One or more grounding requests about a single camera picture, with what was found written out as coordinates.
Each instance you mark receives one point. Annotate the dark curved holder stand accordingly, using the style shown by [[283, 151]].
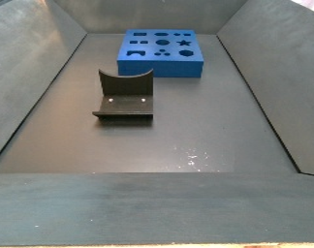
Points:
[[127, 95]]

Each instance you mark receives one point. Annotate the blue foam shape board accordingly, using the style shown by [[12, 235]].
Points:
[[167, 51]]

